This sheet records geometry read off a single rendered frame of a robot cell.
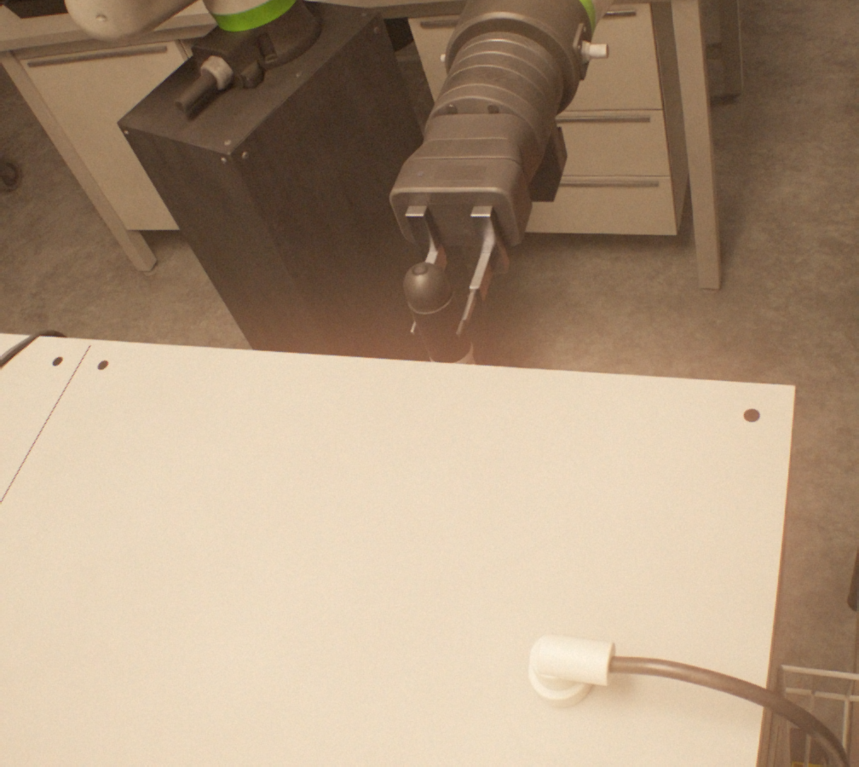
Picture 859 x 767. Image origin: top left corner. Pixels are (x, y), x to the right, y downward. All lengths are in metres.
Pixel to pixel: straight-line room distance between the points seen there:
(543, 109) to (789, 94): 2.43
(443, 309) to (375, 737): 0.23
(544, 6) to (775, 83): 2.43
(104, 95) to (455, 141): 2.06
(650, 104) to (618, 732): 1.77
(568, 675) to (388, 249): 1.20
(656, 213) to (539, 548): 1.88
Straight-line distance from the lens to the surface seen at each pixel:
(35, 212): 3.70
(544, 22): 0.65
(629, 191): 2.24
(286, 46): 1.36
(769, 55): 3.18
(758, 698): 0.36
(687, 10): 1.92
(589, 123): 2.13
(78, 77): 2.61
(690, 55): 1.98
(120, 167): 2.77
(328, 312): 1.45
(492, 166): 0.56
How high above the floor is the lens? 1.81
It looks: 47 degrees down
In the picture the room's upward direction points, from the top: 23 degrees counter-clockwise
